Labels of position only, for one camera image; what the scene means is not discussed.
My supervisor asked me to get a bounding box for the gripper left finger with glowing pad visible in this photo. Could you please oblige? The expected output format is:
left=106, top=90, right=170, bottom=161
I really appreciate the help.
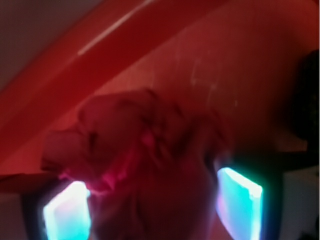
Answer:
left=0, top=172, right=91, bottom=240

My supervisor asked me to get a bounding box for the red plastic tray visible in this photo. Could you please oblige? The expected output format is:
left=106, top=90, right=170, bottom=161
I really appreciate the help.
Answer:
left=0, top=0, right=320, bottom=175

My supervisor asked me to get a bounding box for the brown rock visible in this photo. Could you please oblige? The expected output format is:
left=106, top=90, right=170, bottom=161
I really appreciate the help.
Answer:
left=292, top=49, right=320, bottom=152

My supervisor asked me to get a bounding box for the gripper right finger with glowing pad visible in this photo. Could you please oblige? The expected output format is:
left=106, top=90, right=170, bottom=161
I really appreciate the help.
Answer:
left=213, top=147, right=320, bottom=240

